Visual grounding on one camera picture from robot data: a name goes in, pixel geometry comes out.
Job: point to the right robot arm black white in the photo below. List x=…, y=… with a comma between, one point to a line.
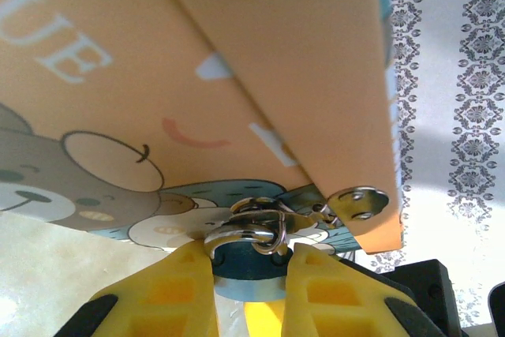
x=498, y=295

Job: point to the blue padlock silver shackle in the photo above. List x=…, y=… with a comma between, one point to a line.
x=248, y=275

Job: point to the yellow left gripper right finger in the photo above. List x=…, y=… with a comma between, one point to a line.
x=335, y=297

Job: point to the silver metal box hasp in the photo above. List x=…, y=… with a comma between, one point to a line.
x=355, y=201

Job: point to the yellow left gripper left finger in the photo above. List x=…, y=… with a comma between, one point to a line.
x=158, y=297

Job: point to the orange bear print box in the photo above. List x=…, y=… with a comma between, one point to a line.
x=118, y=37

